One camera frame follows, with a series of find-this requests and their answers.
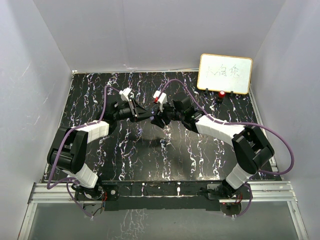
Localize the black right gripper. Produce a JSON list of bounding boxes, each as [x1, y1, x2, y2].
[[151, 100, 184, 128]]

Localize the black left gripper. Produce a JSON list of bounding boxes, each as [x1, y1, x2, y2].
[[113, 98, 153, 123]]

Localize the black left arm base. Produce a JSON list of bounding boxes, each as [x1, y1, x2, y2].
[[71, 182, 119, 202]]

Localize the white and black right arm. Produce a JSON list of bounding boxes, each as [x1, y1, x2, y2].
[[151, 91, 275, 199]]

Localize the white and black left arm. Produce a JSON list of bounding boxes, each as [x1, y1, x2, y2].
[[47, 98, 152, 200]]

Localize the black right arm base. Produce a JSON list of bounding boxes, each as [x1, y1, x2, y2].
[[200, 182, 253, 200]]

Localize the red emergency button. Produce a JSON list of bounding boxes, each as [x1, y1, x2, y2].
[[217, 90, 226, 103]]

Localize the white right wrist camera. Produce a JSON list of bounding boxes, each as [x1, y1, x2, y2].
[[153, 90, 168, 112]]

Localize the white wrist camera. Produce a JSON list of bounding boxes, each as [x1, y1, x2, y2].
[[153, 90, 168, 112], [119, 87, 134, 102]]

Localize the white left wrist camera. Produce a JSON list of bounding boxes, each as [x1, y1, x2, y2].
[[119, 87, 134, 102]]

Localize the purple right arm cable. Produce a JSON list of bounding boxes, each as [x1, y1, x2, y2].
[[159, 79, 295, 221]]

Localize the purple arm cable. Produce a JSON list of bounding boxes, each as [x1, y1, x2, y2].
[[46, 85, 123, 221], [159, 79, 295, 221]]

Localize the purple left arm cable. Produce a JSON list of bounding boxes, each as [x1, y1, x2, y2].
[[46, 85, 123, 221]]

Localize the white board yellow frame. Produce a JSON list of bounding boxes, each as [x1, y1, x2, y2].
[[197, 53, 253, 95]]

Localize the aluminium front rail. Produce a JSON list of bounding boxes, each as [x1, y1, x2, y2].
[[28, 180, 297, 204]]

